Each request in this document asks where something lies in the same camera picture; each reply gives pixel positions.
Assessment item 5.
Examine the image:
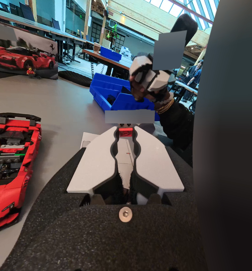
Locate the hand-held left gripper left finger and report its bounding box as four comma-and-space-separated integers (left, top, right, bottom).
66, 126, 119, 194

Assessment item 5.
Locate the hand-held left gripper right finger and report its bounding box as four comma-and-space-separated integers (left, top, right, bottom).
133, 126, 185, 194

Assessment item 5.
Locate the blue plastic storage bin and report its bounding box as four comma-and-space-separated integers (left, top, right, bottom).
100, 46, 122, 62
89, 73, 161, 121

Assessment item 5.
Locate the person's right forearm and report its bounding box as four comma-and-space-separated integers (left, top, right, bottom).
158, 102, 196, 168

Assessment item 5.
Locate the lego instruction booklet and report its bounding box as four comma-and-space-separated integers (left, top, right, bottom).
80, 132, 139, 172

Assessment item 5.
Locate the red lego car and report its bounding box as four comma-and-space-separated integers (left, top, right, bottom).
0, 113, 42, 232

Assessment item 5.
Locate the lego minifigure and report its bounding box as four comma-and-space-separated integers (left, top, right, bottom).
26, 64, 36, 79

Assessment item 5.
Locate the lego set box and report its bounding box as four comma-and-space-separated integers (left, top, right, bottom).
0, 28, 58, 80

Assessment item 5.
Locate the person's right hand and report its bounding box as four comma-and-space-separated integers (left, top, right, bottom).
129, 73, 169, 103

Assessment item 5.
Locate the black mesh office chair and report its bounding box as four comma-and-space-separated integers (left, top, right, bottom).
157, 134, 175, 147

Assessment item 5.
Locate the long white desk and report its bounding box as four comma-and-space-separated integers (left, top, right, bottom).
175, 80, 198, 95

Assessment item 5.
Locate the green plant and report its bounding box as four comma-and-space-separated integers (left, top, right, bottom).
106, 24, 120, 39

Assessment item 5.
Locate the wooden desk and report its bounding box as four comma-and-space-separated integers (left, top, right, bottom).
82, 49, 133, 71

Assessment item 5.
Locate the black quilted pad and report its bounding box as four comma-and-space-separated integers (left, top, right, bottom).
58, 70, 93, 87

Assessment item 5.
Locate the long dark desk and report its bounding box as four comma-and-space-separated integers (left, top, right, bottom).
0, 6, 94, 46

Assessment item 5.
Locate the gold bracelet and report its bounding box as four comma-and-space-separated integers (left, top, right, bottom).
155, 99, 175, 115

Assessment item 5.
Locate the white bead bracelet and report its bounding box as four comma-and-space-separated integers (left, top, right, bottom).
154, 96, 174, 105

